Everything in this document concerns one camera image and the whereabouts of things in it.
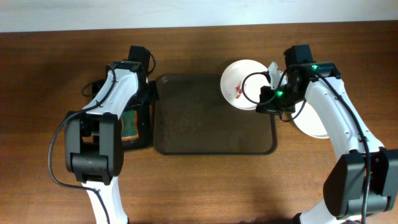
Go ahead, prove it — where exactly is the green and orange sponge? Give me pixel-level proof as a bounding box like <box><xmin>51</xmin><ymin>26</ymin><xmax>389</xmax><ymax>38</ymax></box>
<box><xmin>121</xmin><ymin>110</ymin><xmax>139</xmax><ymax>141</ymax></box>

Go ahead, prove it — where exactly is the pale green front plate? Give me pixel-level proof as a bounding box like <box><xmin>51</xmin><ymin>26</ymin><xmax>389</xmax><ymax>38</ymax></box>
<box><xmin>293</xmin><ymin>103</ymin><xmax>329</xmax><ymax>139</ymax></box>

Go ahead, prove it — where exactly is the white plate stained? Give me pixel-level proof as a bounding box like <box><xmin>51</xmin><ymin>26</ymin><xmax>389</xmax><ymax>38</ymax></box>
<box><xmin>220</xmin><ymin>59</ymin><xmax>271</xmax><ymax>110</ymax></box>

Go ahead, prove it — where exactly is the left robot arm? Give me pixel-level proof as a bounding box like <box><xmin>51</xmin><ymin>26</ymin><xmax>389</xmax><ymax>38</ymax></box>
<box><xmin>65</xmin><ymin>45</ymin><xmax>156</xmax><ymax>223</ymax></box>

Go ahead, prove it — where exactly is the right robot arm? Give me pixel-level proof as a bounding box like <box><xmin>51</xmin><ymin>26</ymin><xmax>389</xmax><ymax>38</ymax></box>
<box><xmin>256</xmin><ymin>45</ymin><xmax>397</xmax><ymax>224</ymax></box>

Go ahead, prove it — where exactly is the black plastic tray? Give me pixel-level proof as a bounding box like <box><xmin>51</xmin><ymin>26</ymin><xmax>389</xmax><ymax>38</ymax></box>
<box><xmin>91</xmin><ymin>79</ymin><xmax>154</xmax><ymax>152</ymax></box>

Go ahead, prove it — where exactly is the brown serving tray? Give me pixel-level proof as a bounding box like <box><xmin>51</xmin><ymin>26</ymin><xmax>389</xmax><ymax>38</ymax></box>
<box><xmin>154</xmin><ymin>74</ymin><xmax>278</xmax><ymax>155</ymax></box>

